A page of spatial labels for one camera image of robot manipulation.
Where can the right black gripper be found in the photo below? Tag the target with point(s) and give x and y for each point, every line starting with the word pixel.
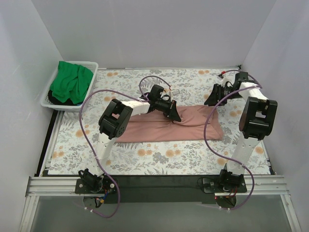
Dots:
pixel 217 92

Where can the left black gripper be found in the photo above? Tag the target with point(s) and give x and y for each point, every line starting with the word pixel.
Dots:
pixel 172 109

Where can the pink t-shirt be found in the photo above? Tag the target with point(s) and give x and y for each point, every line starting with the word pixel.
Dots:
pixel 154 127

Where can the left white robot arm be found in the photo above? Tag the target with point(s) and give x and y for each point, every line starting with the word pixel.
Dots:
pixel 112 125

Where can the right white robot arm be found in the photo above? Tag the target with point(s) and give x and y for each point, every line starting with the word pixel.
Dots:
pixel 256 122

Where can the floral table mat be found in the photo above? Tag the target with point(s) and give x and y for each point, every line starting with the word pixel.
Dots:
pixel 71 152

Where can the white plastic basket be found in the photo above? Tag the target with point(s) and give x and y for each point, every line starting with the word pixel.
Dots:
pixel 92 66

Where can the black garment in basket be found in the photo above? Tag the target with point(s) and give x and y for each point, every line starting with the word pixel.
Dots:
pixel 55 101

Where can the green t-shirt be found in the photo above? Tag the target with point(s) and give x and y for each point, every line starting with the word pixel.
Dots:
pixel 71 82

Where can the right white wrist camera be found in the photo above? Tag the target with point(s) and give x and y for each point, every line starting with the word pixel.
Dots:
pixel 224 80

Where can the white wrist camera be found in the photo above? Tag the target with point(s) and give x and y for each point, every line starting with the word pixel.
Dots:
pixel 174 93
pixel 224 80

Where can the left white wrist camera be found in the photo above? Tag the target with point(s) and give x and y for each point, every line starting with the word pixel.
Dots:
pixel 174 93

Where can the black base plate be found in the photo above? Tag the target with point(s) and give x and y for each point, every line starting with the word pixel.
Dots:
pixel 160 188

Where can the aluminium frame rail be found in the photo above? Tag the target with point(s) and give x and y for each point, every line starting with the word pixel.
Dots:
pixel 256 185

